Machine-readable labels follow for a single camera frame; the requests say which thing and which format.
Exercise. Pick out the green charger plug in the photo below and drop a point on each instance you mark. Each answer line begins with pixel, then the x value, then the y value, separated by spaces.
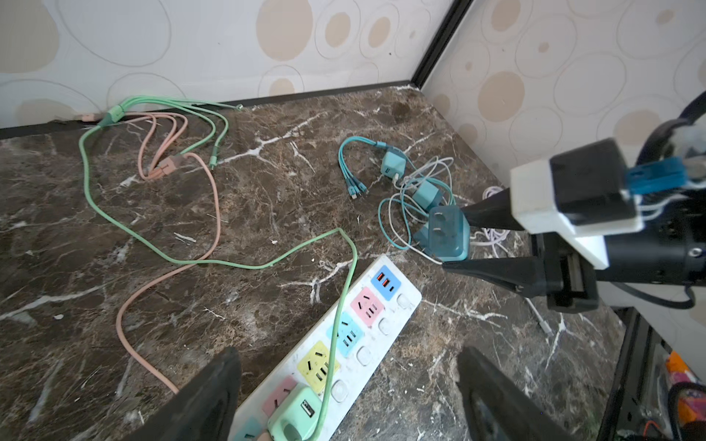
pixel 297 417

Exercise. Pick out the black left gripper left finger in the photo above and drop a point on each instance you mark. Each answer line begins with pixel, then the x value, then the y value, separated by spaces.
pixel 204 409

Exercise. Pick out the colourful snack bag right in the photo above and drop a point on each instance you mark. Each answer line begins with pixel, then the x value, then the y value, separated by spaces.
pixel 686 395

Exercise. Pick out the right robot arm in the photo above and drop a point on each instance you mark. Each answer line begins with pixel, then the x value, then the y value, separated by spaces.
pixel 664 262

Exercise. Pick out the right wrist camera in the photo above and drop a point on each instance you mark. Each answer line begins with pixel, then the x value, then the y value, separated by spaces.
pixel 589 193

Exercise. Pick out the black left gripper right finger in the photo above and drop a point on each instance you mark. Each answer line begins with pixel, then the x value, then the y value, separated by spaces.
pixel 495 409

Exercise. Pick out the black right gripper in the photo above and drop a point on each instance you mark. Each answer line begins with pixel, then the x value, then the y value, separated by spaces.
pixel 556 271

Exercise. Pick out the teal charger plug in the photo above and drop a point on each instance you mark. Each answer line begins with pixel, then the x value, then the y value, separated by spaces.
pixel 393 164
pixel 445 237
pixel 427 196

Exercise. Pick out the multicolour white power strip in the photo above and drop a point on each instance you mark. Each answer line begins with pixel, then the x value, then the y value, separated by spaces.
pixel 339 355

